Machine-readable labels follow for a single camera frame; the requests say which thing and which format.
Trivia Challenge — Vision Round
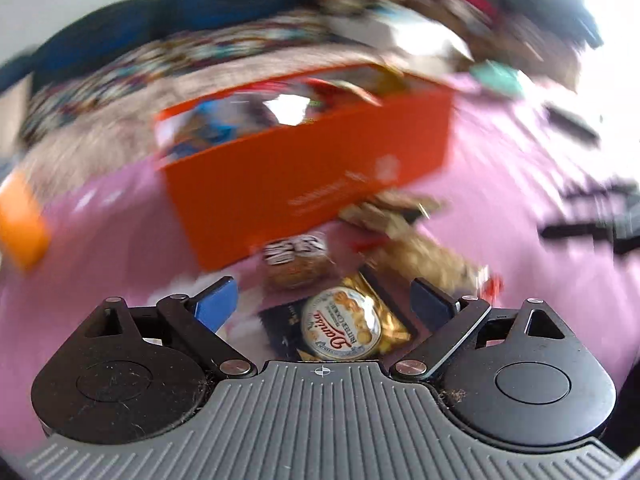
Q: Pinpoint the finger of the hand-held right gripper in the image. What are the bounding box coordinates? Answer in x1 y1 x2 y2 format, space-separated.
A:
538 221 640 254
560 177 640 211

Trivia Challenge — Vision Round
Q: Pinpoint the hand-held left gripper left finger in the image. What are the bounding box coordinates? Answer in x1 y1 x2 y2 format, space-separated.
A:
82 276 259 379

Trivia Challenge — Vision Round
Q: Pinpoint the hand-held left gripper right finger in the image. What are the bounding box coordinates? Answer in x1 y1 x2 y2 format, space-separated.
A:
390 277 572 382

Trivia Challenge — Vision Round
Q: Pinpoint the gold cookie packet round label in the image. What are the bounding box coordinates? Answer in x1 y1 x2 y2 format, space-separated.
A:
300 272 420 362

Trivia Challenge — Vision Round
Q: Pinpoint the orange cardboard box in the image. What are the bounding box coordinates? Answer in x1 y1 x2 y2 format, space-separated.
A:
152 62 457 272

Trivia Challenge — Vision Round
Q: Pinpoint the blue snack packet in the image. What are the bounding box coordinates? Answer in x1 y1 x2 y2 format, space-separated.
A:
192 101 241 143

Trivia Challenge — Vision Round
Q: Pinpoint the brown snack packet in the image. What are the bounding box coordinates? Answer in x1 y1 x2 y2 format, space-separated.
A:
339 191 447 235
377 232 505 297

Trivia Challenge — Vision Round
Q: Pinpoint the dark snack packet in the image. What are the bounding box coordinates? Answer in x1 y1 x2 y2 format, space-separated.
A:
257 300 326 362

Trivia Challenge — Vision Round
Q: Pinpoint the black remote control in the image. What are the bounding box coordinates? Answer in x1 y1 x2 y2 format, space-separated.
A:
541 101 602 142

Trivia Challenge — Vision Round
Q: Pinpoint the cookie packet black white label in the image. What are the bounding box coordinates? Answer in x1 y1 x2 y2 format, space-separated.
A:
261 231 334 289

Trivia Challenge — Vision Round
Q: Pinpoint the pink tablecloth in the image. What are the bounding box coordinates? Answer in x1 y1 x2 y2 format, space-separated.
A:
0 70 640 461

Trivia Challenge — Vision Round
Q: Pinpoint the teal book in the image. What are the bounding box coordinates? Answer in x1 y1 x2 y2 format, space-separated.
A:
471 59 527 99

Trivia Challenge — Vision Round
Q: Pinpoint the beige quilted sofa cover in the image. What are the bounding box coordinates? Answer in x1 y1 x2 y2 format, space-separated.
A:
17 52 406 176

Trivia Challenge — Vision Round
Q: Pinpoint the orange can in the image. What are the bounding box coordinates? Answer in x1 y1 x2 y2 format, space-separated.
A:
0 170 52 272

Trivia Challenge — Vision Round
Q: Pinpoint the pile of assorted snack packets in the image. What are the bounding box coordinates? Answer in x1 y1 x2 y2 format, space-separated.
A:
160 71 403 157

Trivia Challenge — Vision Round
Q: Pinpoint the white cloth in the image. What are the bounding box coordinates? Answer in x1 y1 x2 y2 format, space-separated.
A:
345 14 477 63

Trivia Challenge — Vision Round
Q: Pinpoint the dark blue patterned sofa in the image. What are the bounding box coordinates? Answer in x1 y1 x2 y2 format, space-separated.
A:
0 0 476 173

